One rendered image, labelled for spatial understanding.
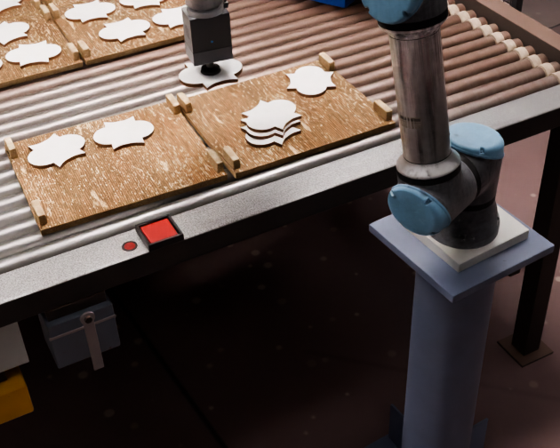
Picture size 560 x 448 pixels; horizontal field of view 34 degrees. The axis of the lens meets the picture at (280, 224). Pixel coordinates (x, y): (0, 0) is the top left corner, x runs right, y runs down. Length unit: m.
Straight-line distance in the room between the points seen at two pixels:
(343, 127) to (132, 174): 0.50
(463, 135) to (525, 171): 1.91
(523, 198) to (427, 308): 1.58
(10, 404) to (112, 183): 0.50
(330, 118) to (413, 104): 0.60
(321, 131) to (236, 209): 0.32
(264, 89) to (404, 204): 0.72
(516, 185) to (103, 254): 2.08
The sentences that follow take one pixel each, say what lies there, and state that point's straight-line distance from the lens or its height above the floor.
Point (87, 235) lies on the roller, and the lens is 1.88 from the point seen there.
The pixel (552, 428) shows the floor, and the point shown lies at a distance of 2.73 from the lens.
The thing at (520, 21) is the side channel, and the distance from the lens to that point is 2.58.
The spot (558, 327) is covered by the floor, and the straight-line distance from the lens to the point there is 3.01.
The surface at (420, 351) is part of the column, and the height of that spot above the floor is 0.57.
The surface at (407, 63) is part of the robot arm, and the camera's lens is 1.53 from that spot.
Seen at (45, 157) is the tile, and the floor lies 0.95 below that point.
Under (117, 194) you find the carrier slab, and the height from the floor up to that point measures 0.94.
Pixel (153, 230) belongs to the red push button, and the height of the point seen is 0.93.
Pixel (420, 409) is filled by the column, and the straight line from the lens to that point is 2.21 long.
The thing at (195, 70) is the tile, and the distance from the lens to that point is 1.95.
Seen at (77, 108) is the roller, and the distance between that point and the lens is 2.31.
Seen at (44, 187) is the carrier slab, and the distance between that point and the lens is 2.01.
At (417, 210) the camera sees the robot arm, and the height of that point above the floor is 1.07.
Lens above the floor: 2.08
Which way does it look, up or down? 39 degrees down
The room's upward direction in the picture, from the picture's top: 2 degrees counter-clockwise
